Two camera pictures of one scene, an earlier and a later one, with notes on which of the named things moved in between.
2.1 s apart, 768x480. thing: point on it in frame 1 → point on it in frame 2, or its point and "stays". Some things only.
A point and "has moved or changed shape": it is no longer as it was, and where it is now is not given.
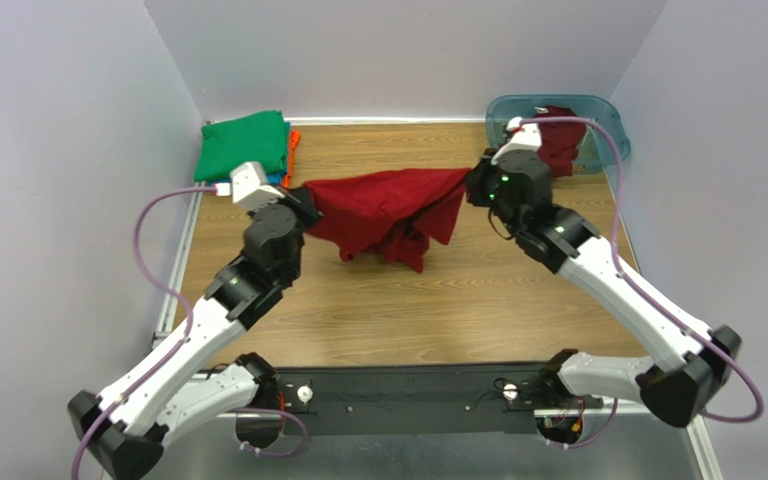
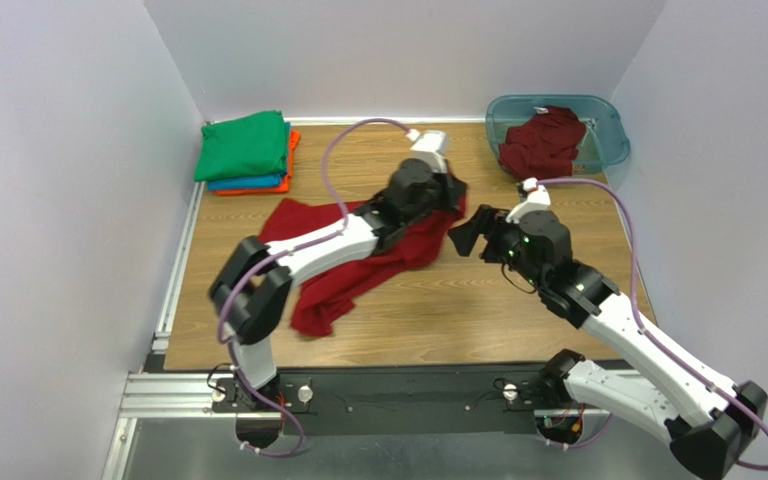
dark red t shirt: x=559 y=144 stays
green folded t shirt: x=227 y=144 stays
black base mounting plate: x=416 y=400 stays
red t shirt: x=387 y=213 has moved or changed shape
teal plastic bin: x=605 y=144 stays
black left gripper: x=304 y=205 → x=453 y=190
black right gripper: x=478 y=178 → x=491 y=232
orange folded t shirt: x=294 y=138 stays
